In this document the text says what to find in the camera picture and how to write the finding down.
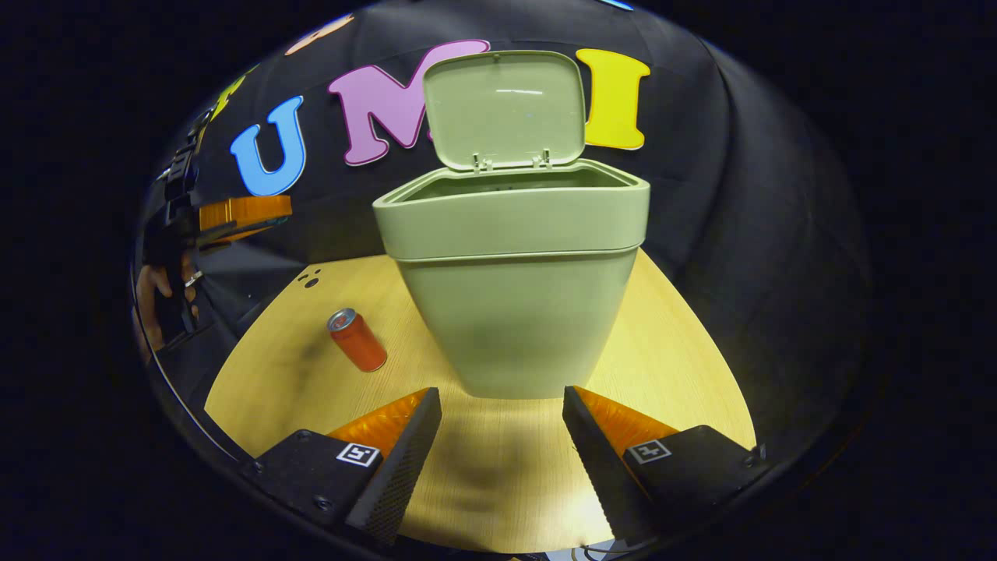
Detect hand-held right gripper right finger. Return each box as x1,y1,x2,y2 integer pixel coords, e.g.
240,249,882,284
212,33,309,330
562,386,768,546

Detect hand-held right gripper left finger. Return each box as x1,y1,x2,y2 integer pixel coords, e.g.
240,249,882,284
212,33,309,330
238,387,443,548

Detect orange pop can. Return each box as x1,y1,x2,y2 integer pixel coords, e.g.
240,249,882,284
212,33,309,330
326,308,388,372

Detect green desktop garbage bin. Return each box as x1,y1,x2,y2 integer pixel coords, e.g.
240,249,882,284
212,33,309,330
372,50,651,400

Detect wooden desktop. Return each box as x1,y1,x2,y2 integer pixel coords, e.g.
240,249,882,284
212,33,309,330
204,249,758,554

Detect black backdrop cloth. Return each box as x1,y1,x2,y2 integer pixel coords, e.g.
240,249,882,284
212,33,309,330
132,0,873,484

